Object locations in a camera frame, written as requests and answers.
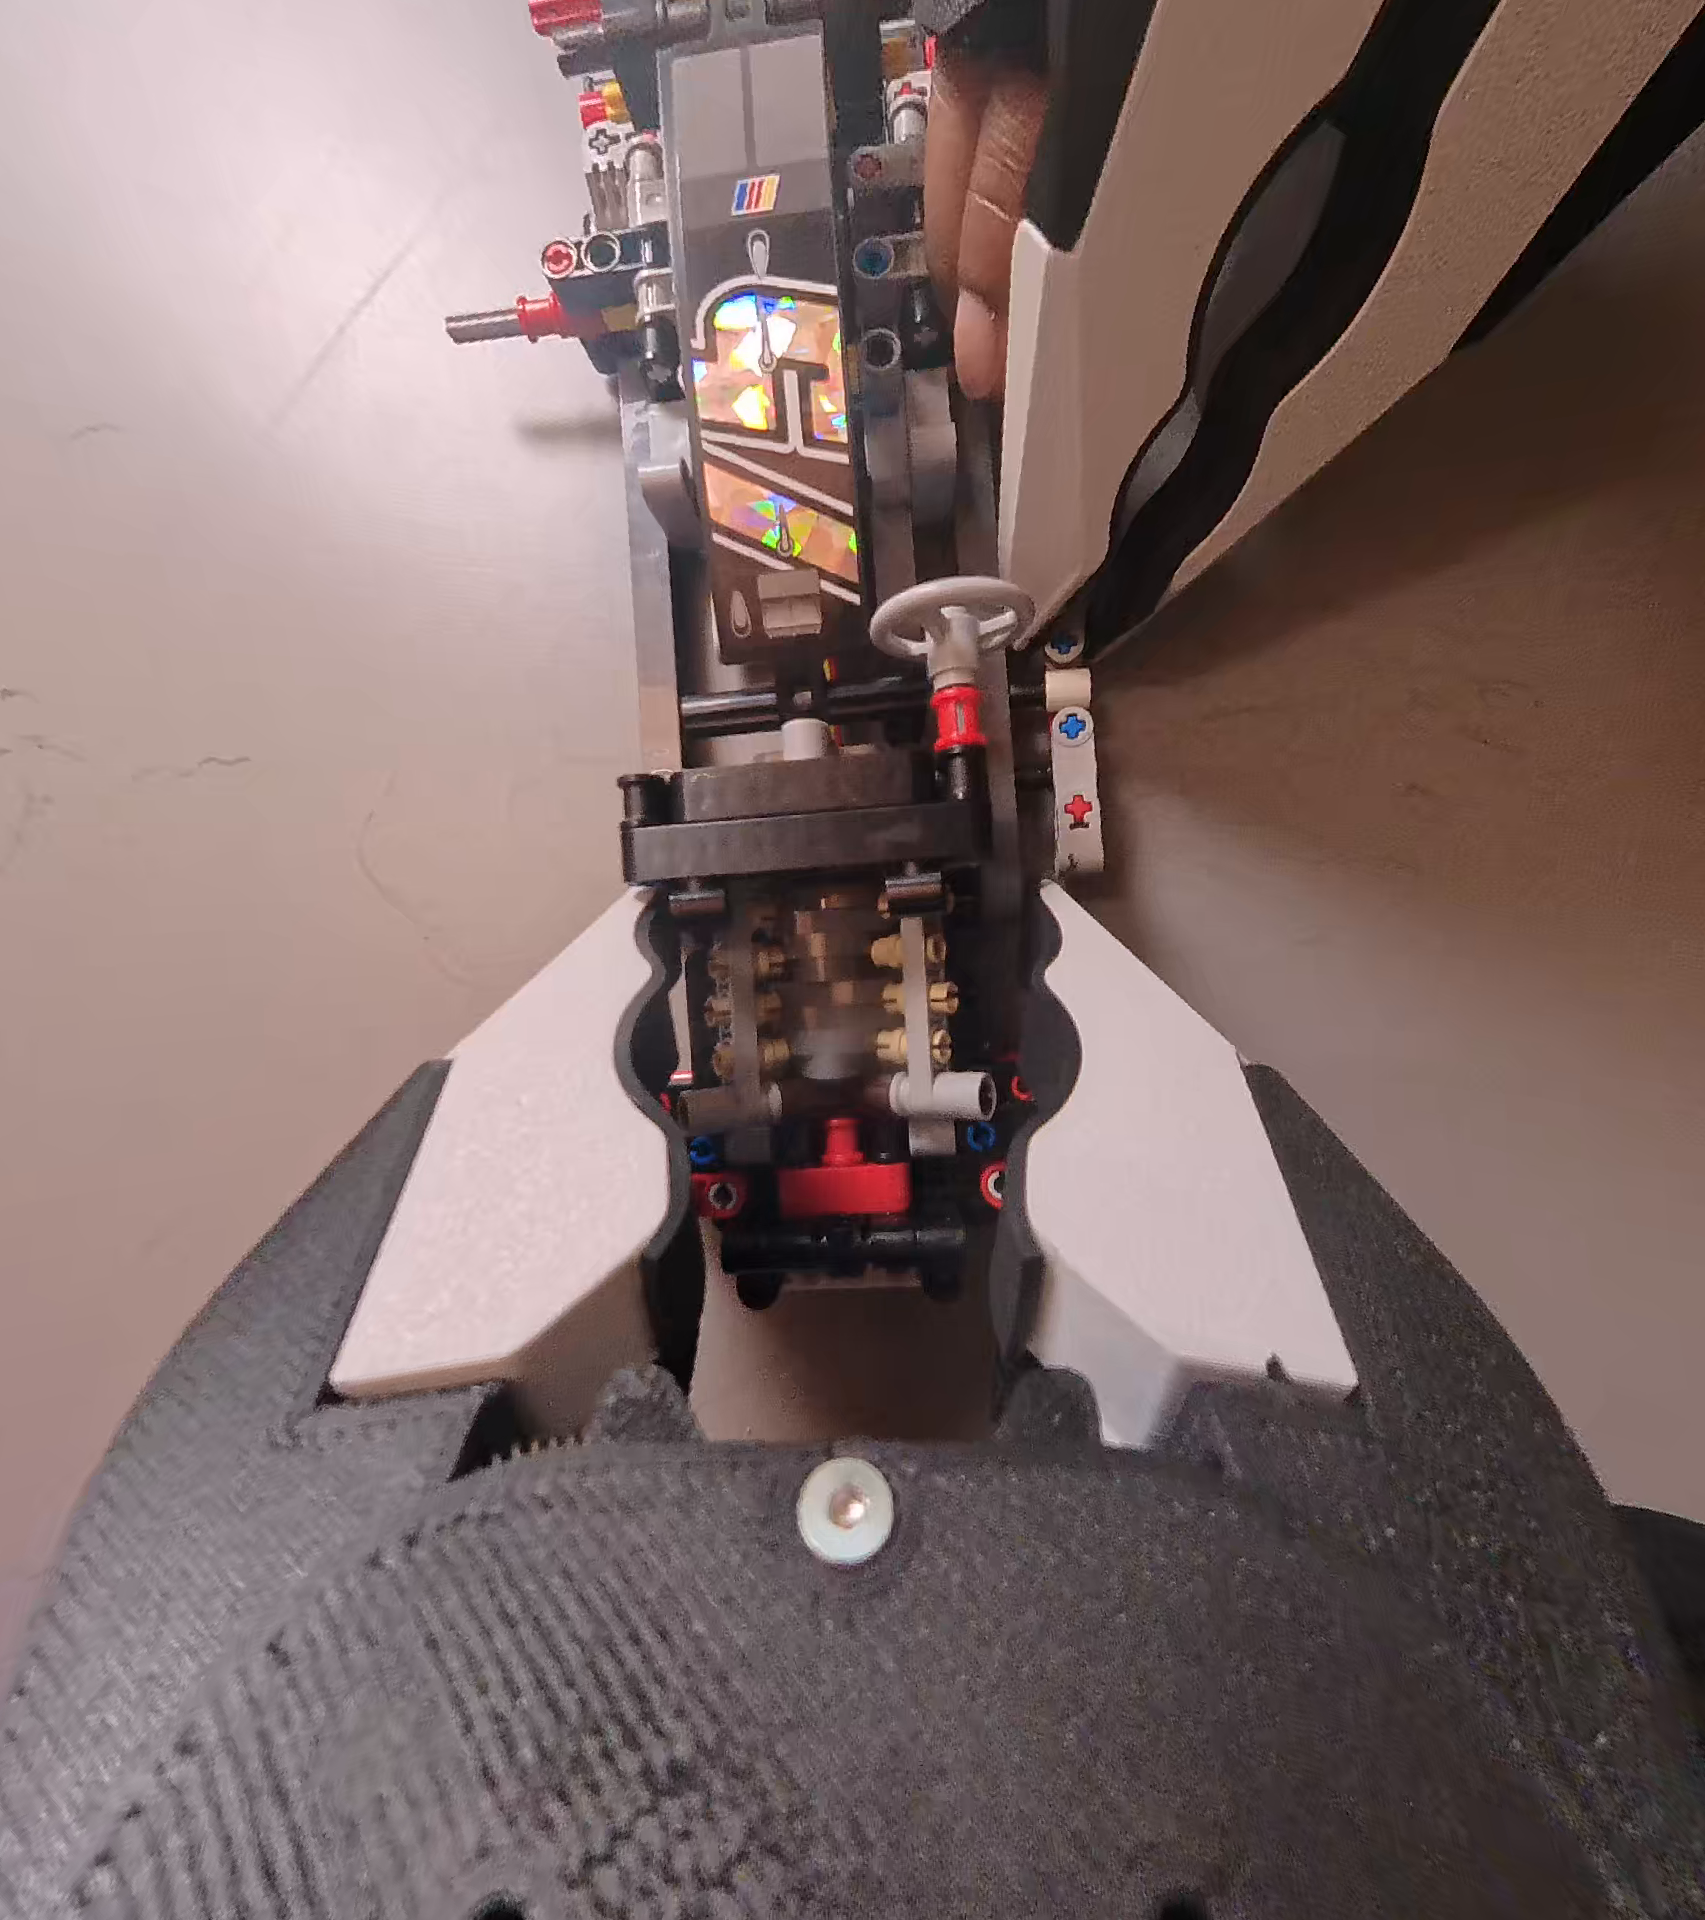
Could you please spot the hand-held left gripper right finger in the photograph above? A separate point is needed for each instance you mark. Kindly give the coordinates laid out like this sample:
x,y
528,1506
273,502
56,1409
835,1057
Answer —
x,y
1182,1215

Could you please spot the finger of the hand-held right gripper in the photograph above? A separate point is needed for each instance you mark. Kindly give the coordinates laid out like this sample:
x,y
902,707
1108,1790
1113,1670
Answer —
x,y
1123,301
1511,195

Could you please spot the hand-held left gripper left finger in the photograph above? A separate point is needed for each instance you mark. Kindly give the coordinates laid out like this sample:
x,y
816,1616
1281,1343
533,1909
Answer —
x,y
523,1201

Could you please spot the grey lego beam assembly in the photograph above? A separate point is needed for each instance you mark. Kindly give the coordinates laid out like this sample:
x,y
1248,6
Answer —
x,y
1077,840

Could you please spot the lego car chassis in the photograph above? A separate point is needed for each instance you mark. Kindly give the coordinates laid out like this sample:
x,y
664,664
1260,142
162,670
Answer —
x,y
769,840

